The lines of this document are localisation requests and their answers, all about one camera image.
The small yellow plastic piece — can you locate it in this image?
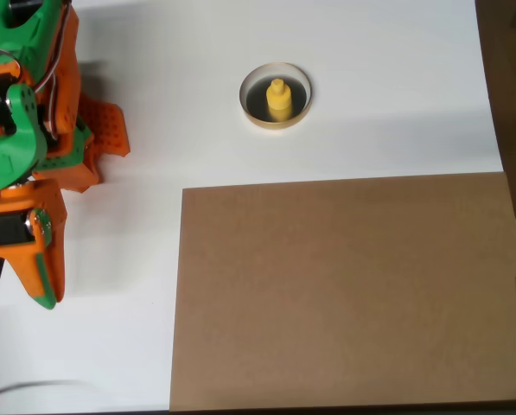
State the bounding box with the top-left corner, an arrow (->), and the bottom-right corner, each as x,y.
265,78 -> 294,122

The round white-rimmed dark bowl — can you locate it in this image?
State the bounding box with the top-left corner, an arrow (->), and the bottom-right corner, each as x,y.
239,61 -> 315,131

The white red arm cable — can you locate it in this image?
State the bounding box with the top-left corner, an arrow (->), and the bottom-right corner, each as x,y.
32,2 -> 75,142

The brown fibreboard panel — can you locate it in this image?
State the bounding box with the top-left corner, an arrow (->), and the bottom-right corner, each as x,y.
169,171 -> 516,412

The white sheet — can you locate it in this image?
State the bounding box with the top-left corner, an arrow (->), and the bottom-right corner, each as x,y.
0,0 -> 516,415

